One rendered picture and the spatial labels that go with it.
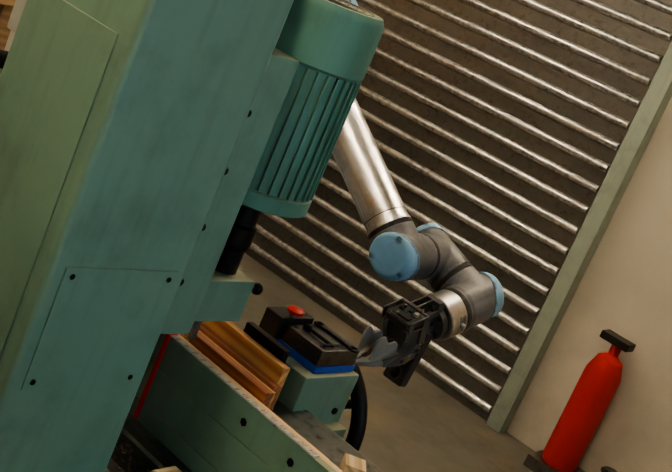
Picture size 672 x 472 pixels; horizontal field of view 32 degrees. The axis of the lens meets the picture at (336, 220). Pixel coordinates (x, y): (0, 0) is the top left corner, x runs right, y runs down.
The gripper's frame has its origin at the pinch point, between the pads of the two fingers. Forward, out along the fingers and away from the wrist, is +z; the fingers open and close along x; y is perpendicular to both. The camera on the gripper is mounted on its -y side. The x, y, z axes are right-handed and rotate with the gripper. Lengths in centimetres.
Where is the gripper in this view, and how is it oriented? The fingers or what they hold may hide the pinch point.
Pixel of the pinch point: (356, 362)
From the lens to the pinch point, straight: 211.4
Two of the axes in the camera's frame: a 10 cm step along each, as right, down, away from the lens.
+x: 6.8, 4.5, -5.8
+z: -7.2, 2.5, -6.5
